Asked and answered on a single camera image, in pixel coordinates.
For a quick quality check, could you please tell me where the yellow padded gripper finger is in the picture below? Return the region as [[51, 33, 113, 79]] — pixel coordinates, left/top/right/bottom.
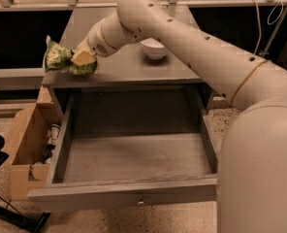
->
[[71, 48, 96, 66]]

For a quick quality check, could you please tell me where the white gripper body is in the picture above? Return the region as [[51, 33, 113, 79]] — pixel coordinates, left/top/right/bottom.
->
[[76, 25, 115, 57]]

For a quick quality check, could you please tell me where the green jalapeno chip bag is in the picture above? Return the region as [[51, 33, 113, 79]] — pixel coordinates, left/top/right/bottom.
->
[[43, 36, 98, 76]]

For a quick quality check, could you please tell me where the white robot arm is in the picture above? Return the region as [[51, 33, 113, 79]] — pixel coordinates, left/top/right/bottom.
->
[[80, 0, 287, 233]]

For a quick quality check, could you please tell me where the grey open top drawer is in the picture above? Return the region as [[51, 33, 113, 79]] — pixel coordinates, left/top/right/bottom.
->
[[28, 85, 218, 212]]

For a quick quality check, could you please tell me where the round metal drawer knob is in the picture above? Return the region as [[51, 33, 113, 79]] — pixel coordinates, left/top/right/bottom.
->
[[137, 195, 144, 207]]

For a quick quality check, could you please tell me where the grey wooden cabinet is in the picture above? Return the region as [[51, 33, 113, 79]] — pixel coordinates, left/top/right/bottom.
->
[[42, 5, 215, 115]]

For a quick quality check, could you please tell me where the white ceramic bowl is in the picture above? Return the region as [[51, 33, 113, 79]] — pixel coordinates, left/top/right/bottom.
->
[[141, 38, 168, 60]]

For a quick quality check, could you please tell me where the white bottle in box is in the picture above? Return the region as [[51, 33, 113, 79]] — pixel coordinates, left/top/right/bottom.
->
[[48, 124, 60, 146]]

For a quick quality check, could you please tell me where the brown cardboard box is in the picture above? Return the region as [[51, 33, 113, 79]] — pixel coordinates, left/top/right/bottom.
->
[[4, 86, 63, 200]]

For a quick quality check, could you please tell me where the white cable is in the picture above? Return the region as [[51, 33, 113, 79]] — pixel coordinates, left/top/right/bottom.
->
[[249, 0, 285, 56]]

